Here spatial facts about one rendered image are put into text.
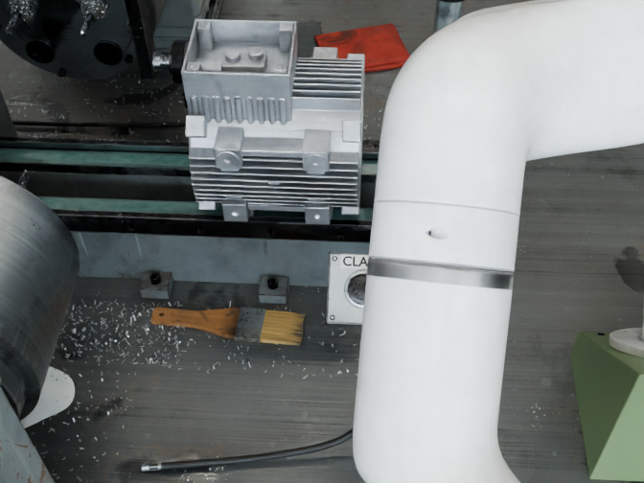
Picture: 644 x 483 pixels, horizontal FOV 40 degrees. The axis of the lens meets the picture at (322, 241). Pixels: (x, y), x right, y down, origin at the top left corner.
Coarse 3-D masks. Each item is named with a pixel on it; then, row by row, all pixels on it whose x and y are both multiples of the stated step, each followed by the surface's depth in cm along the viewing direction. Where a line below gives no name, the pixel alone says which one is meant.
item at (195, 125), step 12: (192, 120) 99; (204, 120) 99; (348, 120) 98; (360, 120) 98; (192, 132) 99; (204, 132) 99; (348, 132) 98; (360, 132) 98; (204, 204) 108; (216, 204) 109
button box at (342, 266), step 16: (336, 256) 86; (352, 256) 86; (368, 256) 86; (336, 272) 86; (352, 272) 86; (336, 288) 86; (336, 304) 86; (352, 304) 86; (336, 320) 86; (352, 320) 86
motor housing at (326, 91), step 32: (320, 64) 102; (352, 64) 103; (320, 96) 100; (352, 96) 100; (256, 128) 101; (288, 128) 100; (320, 128) 100; (192, 160) 101; (256, 160) 100; (288, 160) 100; (352, 160) 100; (224, 192) 104; (256, 192) 103; (288, 192) 103; (320, 192) 103; (352, 192) 103
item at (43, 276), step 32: (0, 192) 85; (0, 224) 83; (32, 224) 86; (64, 224) 91; (0, 256) 82; (32, 256) 85; (64, 256) 90; (0, 288) 80; (32, 288) 84; (64, 288) 90; (0, 320) 79; (32, 320) 83; (0, 352) 80; (32, 352) 82; (32, 384) 84
